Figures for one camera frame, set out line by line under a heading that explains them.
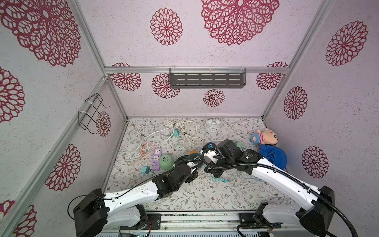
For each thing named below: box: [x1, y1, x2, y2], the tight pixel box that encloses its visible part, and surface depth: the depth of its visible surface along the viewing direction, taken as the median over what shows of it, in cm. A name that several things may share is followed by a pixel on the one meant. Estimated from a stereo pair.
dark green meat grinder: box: [188, 153, 203, 161], surface depth 71 cm
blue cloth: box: [259, 144, 288, 171], surface depth 95 cm
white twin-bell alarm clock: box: [205, 117, 222, 134], surface depth 107 cm
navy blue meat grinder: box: [201, 142, 218, 154], surface depth 67 cm
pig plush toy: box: [250, 128, 279, 146], surface depth 102 cm
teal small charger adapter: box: [140, 165, 151, 175], surface depth 92 cm
